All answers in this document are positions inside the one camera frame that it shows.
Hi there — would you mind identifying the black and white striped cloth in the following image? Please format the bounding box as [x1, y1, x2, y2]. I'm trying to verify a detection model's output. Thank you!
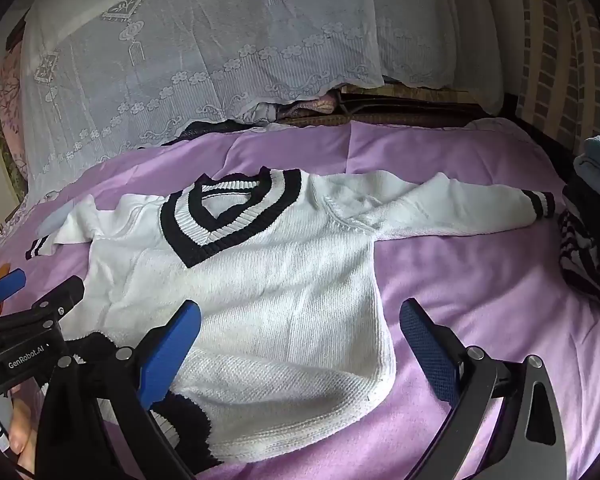
[555, 207, 600, 306]

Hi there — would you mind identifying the brick-patterned curtain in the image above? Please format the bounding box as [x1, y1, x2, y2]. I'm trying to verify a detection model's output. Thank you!
[515, 0, 600, 156]

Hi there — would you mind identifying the white sweater with black trim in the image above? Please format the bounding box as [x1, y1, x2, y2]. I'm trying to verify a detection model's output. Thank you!
[25, 166, 556, 465]

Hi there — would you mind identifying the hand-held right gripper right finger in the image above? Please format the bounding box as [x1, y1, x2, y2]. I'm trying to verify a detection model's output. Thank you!
[399, 298, 568, 480]

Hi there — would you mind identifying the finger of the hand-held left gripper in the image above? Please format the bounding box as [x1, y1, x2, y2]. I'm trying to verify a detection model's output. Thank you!
[0, 268, 27, 307]
[30, 276, 86, 322]

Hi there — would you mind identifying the person's left hand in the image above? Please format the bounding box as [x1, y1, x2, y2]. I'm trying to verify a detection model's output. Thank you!
[7, 395, 43, 471]

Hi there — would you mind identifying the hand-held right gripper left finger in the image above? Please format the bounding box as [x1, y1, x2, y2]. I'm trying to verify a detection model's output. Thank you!
[35, 300, 216, 480]

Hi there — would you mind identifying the purple bed sheet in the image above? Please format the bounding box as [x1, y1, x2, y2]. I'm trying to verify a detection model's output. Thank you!
[0, 119, 600, 480]

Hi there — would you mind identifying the white lace cover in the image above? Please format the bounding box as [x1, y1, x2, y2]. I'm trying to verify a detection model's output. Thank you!
[17, 0, 506, 196]

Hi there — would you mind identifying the pink floral quilt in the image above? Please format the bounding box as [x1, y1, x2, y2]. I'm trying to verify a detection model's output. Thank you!
[0, 42, 31, 181]

